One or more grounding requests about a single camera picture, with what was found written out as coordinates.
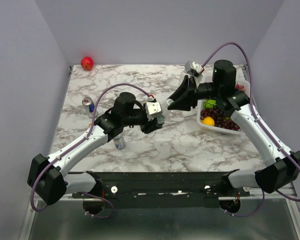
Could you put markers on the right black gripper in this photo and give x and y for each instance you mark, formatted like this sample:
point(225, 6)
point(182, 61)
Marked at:
point(188, 99)

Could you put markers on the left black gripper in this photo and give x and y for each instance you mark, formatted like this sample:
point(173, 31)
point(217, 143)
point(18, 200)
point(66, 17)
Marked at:
point(153, 127)

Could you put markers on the green label water bottle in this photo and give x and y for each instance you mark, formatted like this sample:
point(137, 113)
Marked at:
point(165, 112)

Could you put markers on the green white bottle cap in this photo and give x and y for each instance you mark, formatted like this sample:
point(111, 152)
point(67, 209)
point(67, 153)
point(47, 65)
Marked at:
point(169, 101)

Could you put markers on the clear unlabeled plastic bottle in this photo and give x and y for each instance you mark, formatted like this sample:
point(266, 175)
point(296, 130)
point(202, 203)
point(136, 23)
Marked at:
point(182, 75)

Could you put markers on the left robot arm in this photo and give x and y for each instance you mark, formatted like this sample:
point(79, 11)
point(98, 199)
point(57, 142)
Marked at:
point(50, 176)

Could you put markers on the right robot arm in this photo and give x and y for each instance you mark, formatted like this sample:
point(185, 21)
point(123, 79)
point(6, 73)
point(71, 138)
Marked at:
point(282, 165)

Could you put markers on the green striped ball fruit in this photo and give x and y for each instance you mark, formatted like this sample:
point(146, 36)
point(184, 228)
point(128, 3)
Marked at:
point(209, 104)

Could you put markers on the orange fruit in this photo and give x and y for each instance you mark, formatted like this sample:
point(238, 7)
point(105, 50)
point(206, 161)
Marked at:
point(209, 121)

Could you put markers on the tilted silver drink can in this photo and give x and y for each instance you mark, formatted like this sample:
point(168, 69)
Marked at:
point(119, 142)

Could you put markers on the dark purple grape bunch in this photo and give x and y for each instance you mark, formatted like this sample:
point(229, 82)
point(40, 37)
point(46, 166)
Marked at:
point(220, 119)

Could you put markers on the red grape bunch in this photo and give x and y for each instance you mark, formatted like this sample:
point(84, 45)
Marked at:
point(240, 87)

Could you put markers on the white plastic fruit basket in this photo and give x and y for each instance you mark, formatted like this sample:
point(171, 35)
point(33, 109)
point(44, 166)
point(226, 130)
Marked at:
point(200, 105)

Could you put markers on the upright red bull can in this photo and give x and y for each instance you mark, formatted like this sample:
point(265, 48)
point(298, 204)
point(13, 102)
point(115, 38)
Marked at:
point(88, 105)

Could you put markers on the red apple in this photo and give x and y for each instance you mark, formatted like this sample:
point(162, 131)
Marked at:
point(87, 63)

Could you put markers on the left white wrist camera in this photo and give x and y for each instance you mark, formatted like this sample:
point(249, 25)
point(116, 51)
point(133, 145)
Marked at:
point(153, 109)

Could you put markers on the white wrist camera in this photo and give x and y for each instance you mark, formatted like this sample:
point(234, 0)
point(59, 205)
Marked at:
point(153, 109)
point(194, 70)

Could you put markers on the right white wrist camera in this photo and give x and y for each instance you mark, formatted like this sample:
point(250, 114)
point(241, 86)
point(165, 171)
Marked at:
point(194, 70)

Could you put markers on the black mounting base rail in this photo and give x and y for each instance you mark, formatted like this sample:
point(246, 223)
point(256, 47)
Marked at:
point(152, 190)

